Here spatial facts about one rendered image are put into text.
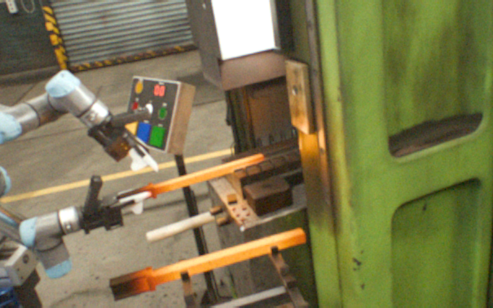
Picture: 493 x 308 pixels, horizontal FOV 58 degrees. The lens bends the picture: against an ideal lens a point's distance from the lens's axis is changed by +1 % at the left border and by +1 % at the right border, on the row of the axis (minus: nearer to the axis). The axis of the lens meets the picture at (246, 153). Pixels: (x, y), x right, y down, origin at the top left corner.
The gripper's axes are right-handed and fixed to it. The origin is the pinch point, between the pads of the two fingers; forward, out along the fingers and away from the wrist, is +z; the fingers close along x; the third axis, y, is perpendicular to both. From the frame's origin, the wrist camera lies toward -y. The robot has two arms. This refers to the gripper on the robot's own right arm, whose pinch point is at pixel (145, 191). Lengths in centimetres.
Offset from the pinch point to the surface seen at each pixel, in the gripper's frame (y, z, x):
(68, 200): 100, -53, -233
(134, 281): 1.6, -8.8, 38.9
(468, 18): -39, 78, 42
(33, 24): -2, -86, -822
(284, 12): -47, 40, 27
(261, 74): -28.8, 39.5, 7.7
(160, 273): 1.5, -2.8, 39.6
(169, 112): -9.3, 18.3, -42.2
